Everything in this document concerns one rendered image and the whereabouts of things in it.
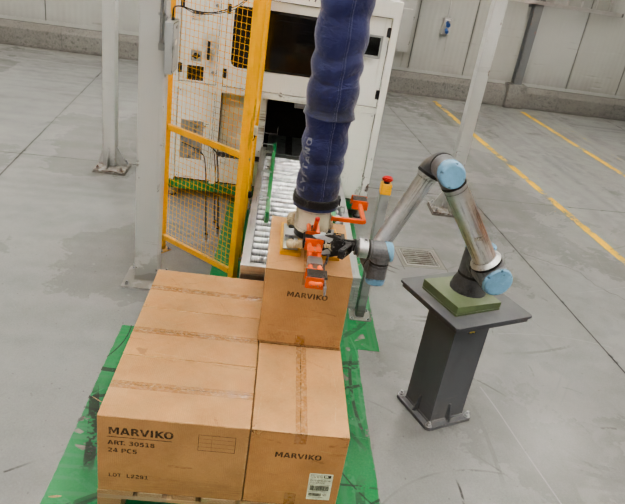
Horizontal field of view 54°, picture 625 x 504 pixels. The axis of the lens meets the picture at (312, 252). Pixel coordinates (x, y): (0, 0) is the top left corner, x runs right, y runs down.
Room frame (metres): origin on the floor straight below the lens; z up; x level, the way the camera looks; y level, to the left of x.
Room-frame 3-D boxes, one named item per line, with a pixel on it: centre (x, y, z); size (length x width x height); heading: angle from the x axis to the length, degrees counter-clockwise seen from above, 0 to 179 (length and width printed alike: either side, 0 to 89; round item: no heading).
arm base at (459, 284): (2.87, -0.83, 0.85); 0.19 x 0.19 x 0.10
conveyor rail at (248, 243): (4.27, 0.48, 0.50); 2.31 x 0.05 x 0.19; 5
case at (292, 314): (2.78, 0.02, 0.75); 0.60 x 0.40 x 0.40; 5
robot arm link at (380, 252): (2.57, -0.31, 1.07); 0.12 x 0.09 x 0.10; 95
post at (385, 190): (3.75, -0.40, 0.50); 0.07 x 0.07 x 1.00; 5
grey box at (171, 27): (3.79, 1.02, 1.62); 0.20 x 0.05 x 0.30; 5
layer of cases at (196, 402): (2.45, 0.28, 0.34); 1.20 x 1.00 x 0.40; 5
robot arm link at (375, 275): (2.58, -0.31, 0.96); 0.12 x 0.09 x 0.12; 13
